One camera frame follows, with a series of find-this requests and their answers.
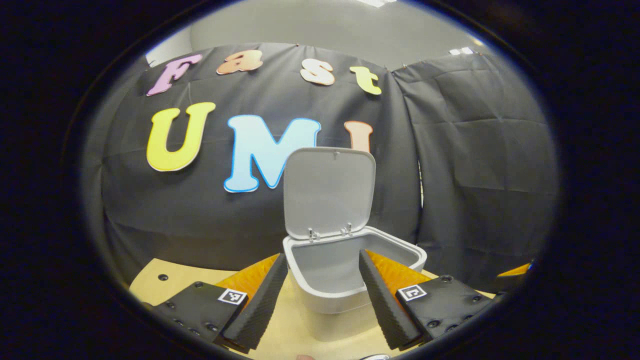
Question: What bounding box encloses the black backdrop cloth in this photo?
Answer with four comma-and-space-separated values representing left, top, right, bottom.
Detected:
82, 42, 558, 296

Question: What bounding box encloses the white desktop garbage bin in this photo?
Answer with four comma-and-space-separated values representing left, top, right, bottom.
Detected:
282, 147, 428, 342

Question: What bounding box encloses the wooden desktop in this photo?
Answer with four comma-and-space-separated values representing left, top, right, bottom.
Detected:
129, 258, 501, 360

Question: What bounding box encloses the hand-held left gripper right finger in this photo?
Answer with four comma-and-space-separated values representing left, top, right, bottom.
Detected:
358, 249, 494, 351

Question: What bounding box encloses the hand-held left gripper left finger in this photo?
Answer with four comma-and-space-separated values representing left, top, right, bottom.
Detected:
150, 253, 289, 351

